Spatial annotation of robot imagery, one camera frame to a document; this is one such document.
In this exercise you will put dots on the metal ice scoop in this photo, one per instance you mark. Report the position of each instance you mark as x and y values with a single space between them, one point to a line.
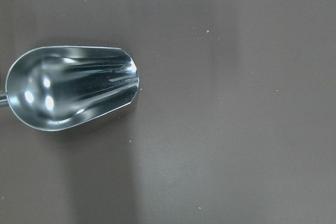
55 88

